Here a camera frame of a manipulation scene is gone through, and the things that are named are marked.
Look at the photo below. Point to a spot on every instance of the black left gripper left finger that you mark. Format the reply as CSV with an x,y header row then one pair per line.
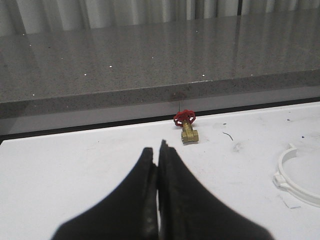
x,y
129,212

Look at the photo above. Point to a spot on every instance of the white half pipe clamp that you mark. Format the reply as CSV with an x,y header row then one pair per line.
x,y
298,173

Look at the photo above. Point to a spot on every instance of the grey stone counter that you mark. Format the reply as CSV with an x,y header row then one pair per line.
x,y
83,70

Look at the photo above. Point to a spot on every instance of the white pleated curtain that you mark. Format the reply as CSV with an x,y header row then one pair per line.
x,y
20,17

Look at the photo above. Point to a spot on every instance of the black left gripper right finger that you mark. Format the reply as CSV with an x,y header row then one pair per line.
x,y
188,211

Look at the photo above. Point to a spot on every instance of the brass valve red handwheel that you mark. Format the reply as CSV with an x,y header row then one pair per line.
x,y
185,119

